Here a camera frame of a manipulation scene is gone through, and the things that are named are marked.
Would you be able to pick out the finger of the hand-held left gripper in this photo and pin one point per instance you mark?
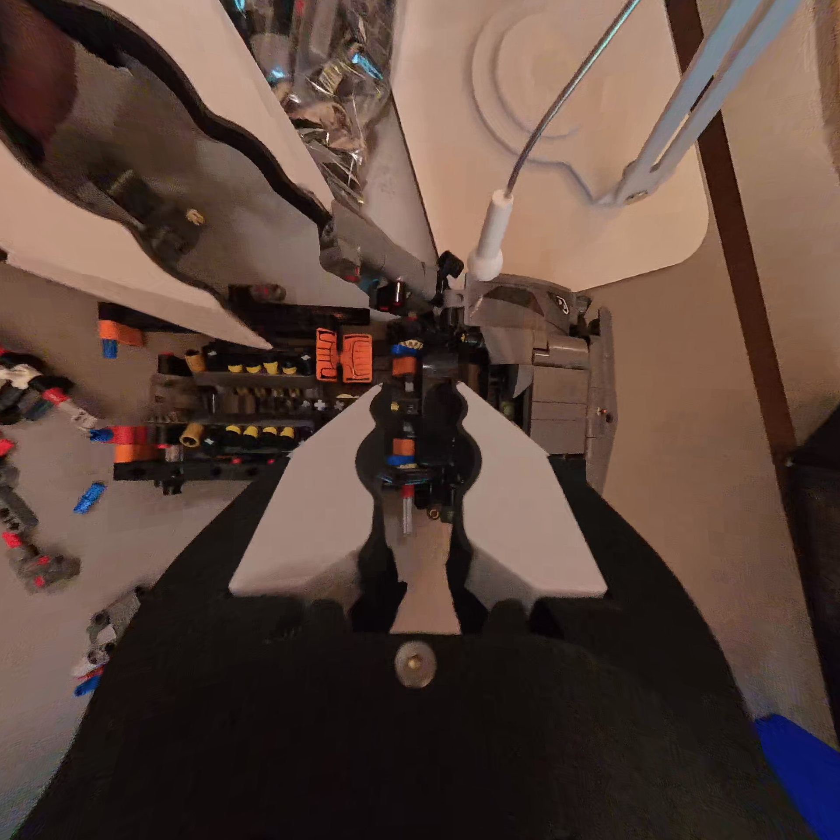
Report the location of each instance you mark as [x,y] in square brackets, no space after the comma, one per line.
[223,72]
[79,243]

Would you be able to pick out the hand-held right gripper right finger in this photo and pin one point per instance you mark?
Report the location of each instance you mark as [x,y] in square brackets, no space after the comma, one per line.
[531,525]

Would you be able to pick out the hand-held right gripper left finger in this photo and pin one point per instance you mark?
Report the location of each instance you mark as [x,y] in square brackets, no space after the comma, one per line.
[308,525]

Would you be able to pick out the partly built lego car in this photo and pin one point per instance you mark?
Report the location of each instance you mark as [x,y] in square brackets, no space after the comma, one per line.
[262,380]

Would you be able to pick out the black lego brick red pins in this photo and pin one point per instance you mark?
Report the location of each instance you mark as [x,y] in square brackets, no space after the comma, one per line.
[5,447]

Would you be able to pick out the grey lego piece red pins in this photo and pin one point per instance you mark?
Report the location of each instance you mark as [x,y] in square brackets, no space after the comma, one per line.
[43,568]

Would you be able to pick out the lego axle subassembly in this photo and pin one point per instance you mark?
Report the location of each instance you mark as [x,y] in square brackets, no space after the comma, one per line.
[33,387]

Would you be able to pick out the blue lego pin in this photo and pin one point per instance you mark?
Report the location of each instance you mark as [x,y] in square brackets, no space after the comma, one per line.
[89,497]

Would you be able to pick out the grey white lego subassembly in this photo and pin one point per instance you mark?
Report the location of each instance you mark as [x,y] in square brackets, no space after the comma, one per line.
[108,623]

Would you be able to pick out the grey lego beam with holes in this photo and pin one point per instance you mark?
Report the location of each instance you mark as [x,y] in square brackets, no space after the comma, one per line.
[16,505]

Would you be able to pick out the clear plastic bag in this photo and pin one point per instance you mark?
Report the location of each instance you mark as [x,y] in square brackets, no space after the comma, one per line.
[321,79]

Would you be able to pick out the white tipped metal rod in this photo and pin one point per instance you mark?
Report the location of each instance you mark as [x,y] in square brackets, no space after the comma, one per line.
[491,243]

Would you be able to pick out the blue plastic bin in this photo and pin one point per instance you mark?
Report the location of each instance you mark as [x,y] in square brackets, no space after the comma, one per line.
[800,774]

